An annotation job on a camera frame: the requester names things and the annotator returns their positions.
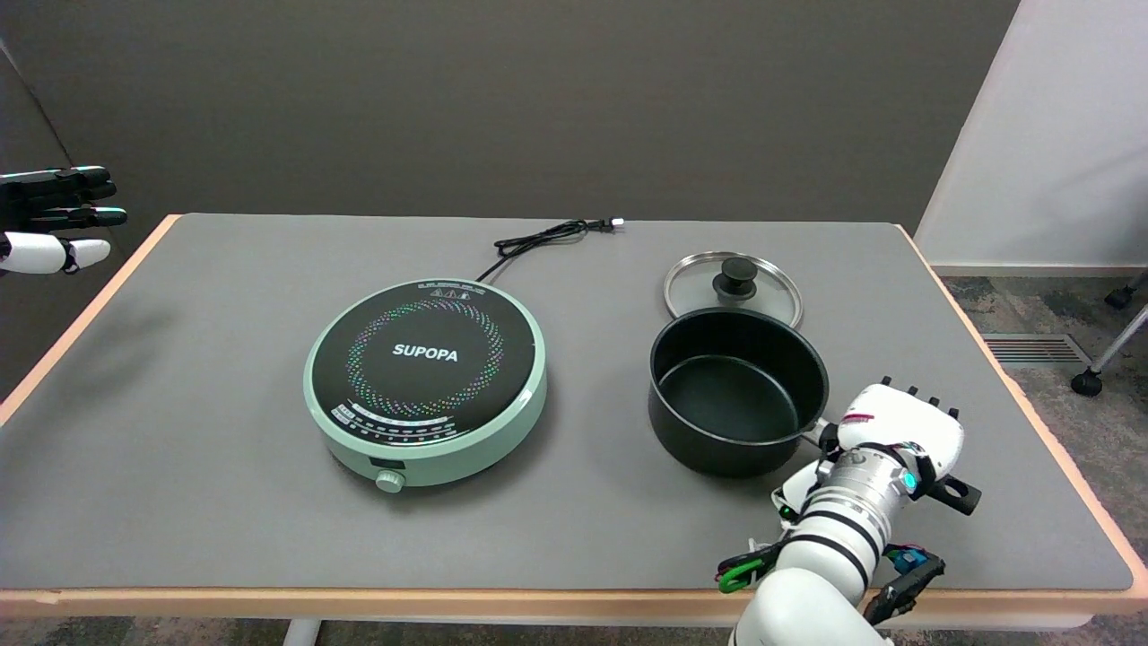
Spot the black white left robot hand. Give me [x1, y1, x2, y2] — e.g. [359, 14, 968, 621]
[0, 166, 128, 276]

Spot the black power cord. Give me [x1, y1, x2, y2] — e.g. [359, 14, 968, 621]
[474, 218, 625, 284]

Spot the glass lid with black knob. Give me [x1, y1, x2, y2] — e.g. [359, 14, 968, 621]
[663, 251, 804, 331]

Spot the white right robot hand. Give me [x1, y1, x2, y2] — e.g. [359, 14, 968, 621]
[776, 377, 965, 526]

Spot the green round induction cooker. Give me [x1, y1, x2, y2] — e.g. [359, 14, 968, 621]
[303, 278, 548, 495]

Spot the black pot with long handle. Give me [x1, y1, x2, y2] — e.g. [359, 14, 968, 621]
[648, 307, 982, 517]

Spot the grey chair leg with caster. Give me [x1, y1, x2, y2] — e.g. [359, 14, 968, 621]
[1071, 305, 1148, 398]
[1104, 272, 1148, 311]

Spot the grey table mat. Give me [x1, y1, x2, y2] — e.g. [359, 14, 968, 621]
[0, 214, 1133, 591]

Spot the floor vent grille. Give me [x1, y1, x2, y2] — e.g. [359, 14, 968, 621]
[982, 334, 1093, 367]

